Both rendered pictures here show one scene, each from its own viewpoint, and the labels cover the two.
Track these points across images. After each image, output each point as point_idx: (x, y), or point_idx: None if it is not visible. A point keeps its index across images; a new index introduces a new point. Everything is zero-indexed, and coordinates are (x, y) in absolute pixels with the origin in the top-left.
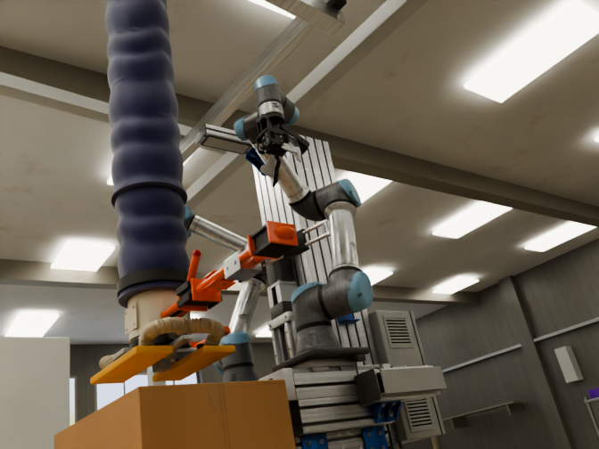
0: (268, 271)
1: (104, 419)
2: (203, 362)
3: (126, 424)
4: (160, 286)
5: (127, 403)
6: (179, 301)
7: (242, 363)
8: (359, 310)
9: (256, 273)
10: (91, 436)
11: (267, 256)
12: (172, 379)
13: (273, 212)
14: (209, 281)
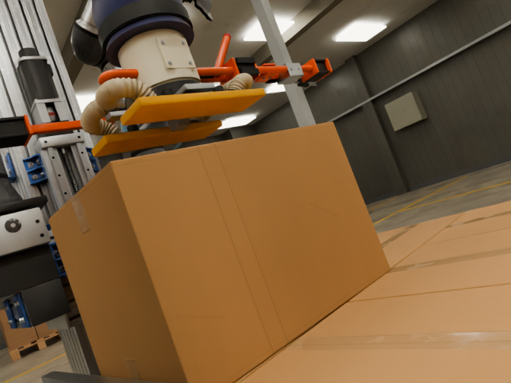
0: (39, 82)
1: (285, 143)
2: (182, 137)
3: (325, 149)
4: (190, 40)
5: (321, 131)
6: (245, 70)
7: (7, 176)
8: (172, 149)
9: (288, 83)
10: (260, 161)
11: (312, 77)
12: (106, 150)
13: (1, 20)
14: (271, 69)
